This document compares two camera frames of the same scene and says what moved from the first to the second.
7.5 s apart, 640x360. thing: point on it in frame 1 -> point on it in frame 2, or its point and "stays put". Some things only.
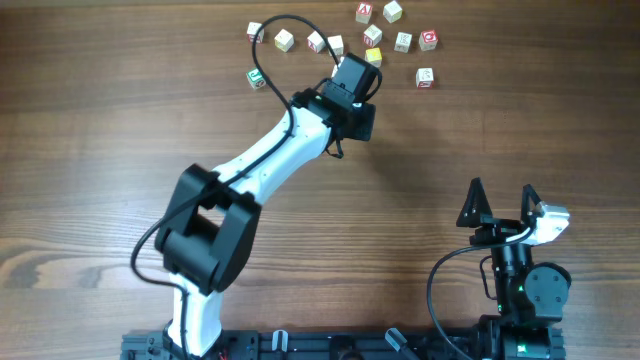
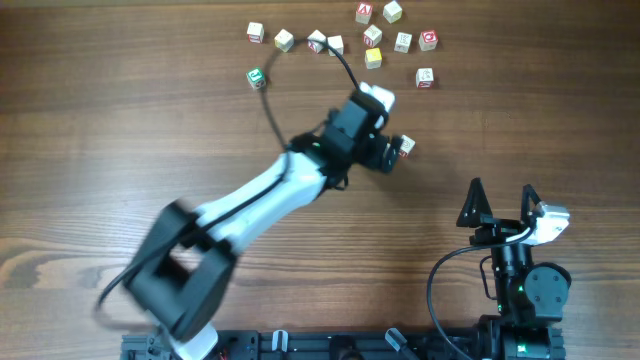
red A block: x=363 y=12 stays put
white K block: x=403 y=42 stays put
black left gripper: x=364 y=122 -> x=382 y=151
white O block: x=336 y=67 -> x=407 y=144
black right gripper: x=497 y=228 stays put
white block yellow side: x=284 y=40 stays put
